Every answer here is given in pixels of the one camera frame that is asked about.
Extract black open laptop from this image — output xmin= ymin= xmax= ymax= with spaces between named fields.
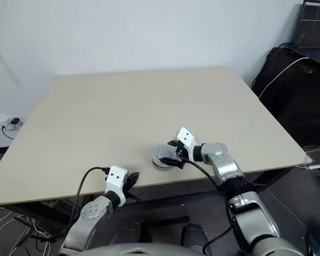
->
xmin=287 ymin=0 xmax=320 ymax=68

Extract black table frame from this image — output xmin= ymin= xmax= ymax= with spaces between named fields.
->
xmin=0 ymin=165 xmax=309 ymax=241

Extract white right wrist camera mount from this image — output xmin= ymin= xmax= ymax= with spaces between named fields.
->
xmin=175 ymin=127 xmax=201 ymax=162

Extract silver finned rotor disc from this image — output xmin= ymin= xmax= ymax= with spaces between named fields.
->
xmin=151 ymin=144 xmax=176 ymax=161

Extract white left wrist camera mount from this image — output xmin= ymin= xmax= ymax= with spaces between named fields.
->
xmin=105 ymin=165 xmax=129 ymax=208

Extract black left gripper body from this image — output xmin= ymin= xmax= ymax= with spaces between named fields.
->
xmin=123 ymin=181 xmax=141 ymax=203

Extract large black case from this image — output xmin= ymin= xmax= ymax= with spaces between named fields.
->
xmin=251 ymin=47 xmax=320 ymax=148

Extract white laptop cable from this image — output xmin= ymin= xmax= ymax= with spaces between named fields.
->
xmin=258 ymin=56 xmax=310 ymax=99

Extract white cables on floor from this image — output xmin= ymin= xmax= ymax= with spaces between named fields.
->
xmin=0 ymin=204 xmax=53 ymax=242

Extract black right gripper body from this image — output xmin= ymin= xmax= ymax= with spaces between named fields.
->
xmin=174 ymin=142 xmax=189 ymax=170

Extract dark rounded shape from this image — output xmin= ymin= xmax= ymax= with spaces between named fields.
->
xmin=181 ymin=222 xmax=210 ymax=256

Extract white strip beside table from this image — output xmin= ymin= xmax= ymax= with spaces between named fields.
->
xmin=299 ymin=154 xmax=320 ymax=171

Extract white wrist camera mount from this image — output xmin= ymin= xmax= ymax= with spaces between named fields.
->
xmin=105 ymin=165 xmax=129 ymax=208
xmin=175 ymin=127 xmax=201 ymax=162

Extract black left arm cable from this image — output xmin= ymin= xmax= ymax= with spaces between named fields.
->
xmin=66 ymin=166 xmax=110 ymax=237

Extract white wall socket strip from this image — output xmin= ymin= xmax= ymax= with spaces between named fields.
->
xmin=0 ymin=113 xmax=24 ymax=131

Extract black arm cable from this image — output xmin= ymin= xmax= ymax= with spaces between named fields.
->
xmin=66 ymin=166 xmax=110 ymax=237
xmin=179 ymin=156 xmax=245 ymax=256

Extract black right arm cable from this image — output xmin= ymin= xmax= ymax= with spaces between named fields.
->
xmin=179 ymin=156 xmax=245 ymax=256

